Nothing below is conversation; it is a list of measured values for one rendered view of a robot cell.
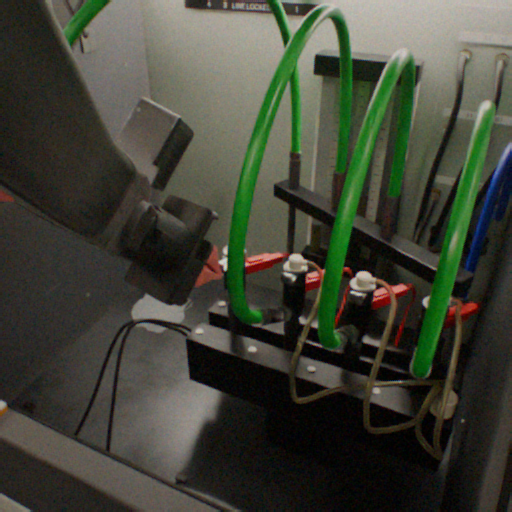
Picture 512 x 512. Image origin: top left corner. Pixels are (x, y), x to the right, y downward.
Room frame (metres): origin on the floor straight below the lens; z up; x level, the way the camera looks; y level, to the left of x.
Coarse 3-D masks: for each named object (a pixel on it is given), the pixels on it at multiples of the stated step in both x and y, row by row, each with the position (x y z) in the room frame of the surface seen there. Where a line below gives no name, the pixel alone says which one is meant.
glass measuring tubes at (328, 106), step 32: (320, 64) 0.72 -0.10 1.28; (384, 64) 0.69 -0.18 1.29; (416, 64) 0.67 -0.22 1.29; (320, 96) 0.75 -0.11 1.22; (352, 96) 0.71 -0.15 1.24; (416, 96) 0.69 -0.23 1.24; (320, 128) 0.73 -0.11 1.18; (352, 128) 0.71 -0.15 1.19; (384, 128) 0.71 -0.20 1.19; (320, 160) 0.73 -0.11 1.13; (384, 160) 0.69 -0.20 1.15; (320, 192) 0.73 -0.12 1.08; (384, 192) 0.68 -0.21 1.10; (320, 224) 0.73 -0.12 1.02; (320, 256) 0.72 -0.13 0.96; (352, 256) 0.70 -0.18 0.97
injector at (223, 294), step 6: (222, 294) 0.49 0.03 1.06; (222, 300) 0.48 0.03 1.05; (228, 300) 0.49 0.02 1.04; (228, 306) 0.51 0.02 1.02; (228, 312) 0.51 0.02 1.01; (234, 318) 0.51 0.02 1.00; (234, 324) 0.51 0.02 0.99; (240, 324) 0.51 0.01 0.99; (234, 330) 0.51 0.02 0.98; (240, 330) 0.51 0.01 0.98
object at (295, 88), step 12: (96, 0) 0.50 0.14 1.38; (108, 0) 0.51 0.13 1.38; (276, 0) 0.65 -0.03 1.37; (84, 12) 0.49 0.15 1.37; (96, 12) 0.50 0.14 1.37; (276, 12) 0.66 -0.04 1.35; (72, 24) 0.49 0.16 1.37; (84, 24) 0.49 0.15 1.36; (288, 24) 0.67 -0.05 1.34; (72, 36) 0.48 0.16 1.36; (288, 36) 0.67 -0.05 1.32; (300, 84) 0.69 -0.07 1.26; (300, 96) 0.69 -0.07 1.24; (300, 108) 0.69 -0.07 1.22; (300, 120) 0.69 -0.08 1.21; (300, 132) 0.69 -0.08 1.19; (300, 144) 0.69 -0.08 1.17; (300, 156) 0.69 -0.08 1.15
